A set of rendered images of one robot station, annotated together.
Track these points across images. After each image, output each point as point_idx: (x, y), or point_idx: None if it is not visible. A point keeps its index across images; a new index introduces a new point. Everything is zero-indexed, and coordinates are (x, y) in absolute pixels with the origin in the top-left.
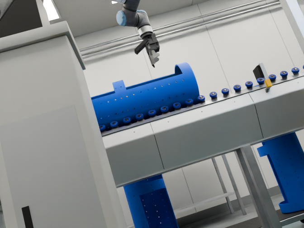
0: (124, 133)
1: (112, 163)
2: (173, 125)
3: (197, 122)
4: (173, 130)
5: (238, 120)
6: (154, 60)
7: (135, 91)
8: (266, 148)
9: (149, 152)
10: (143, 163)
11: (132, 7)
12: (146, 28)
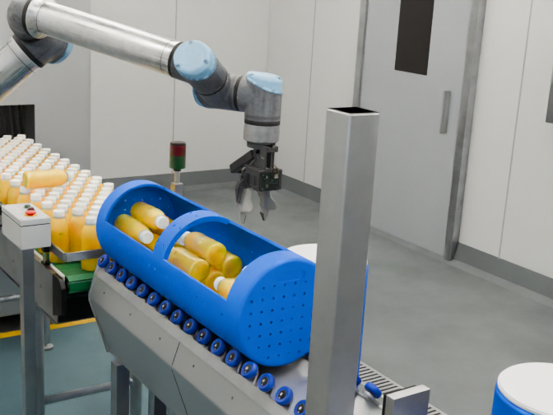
0: (153, 328)
1: (139, 356)
2: (193, 380)
3: (219, 411)
4: (192, 389)
5: None
6: (269, 205)
7: (169, 273)
8: None
9: (171, 386)
10: (169, 393)
11: (195, 89)
12: (248, 133)
